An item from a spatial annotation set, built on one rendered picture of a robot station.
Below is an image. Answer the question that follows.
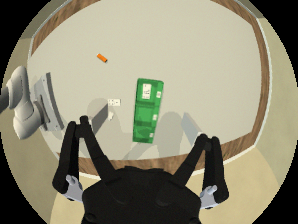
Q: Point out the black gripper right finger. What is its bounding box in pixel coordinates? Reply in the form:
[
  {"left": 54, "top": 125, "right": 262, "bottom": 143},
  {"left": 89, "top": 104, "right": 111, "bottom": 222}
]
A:
[{"left": 155, "top": 112, "right": 229, "bottom": 210}]

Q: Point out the green rack of bins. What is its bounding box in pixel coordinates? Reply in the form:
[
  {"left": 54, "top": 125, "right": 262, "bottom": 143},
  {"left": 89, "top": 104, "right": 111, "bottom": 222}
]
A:
[{"left": 132, "top": 78, "right": 164, "bottom": 144}]

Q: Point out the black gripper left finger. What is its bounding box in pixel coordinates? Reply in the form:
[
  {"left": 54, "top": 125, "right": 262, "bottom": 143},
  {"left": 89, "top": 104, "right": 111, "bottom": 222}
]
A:
[{"left": 52, "top": 103, "right": 133, "bottom": 204}]

